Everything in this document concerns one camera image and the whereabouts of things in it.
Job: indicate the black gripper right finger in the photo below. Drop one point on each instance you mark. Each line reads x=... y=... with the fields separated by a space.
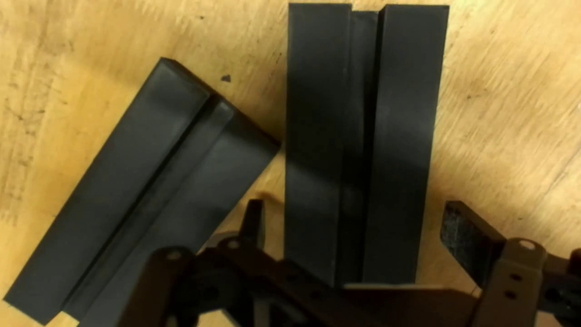
x=514 y=283

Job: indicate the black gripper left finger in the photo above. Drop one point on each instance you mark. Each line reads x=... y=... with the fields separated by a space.
x=175 y=283

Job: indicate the black grooved track piece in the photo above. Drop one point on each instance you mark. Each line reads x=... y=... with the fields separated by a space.
x=320 y=151
x=138 y=200

